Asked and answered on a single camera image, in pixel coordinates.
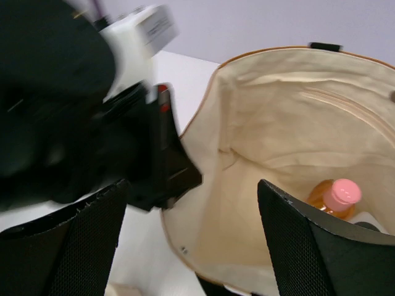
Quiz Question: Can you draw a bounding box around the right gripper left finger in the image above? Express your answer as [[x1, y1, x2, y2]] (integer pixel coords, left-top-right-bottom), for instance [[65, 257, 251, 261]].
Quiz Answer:
[[1, 181, 130, 295]]

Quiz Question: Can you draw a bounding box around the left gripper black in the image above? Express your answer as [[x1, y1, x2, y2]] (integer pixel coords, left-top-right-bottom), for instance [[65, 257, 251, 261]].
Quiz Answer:
[[1, 1, 151, 211]]

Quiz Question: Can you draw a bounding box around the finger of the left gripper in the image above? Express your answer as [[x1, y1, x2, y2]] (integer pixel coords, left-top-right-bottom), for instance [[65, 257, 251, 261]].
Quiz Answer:
[[128, 84, 202, 212]]

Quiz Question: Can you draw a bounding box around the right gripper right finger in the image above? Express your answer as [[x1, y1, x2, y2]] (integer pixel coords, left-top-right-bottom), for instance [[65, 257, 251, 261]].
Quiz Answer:
[[257, 179, 394, 296]]

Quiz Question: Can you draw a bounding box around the beige cap cream bottle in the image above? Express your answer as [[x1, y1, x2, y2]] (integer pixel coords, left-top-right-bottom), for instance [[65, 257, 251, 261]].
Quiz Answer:
[[104, 282, 141, 296]]

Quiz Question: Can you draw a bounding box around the white bottle black cap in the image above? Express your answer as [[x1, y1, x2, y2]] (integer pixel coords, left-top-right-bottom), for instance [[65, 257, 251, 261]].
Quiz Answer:
[[349, 212, 389, 234]]

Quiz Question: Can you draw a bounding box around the orange bottle pink cap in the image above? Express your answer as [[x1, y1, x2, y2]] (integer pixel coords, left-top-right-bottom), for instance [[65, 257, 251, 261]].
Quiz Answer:
[[306, 179, 362, 220]]

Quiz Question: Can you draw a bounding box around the tan canvas tote bag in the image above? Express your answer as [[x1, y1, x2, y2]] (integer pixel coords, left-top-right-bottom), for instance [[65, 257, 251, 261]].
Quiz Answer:
[[162, 46, 394, 295]]

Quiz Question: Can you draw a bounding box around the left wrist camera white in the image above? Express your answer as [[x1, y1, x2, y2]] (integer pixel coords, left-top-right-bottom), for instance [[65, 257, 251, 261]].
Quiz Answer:
[[101, 4, 178, 100]]

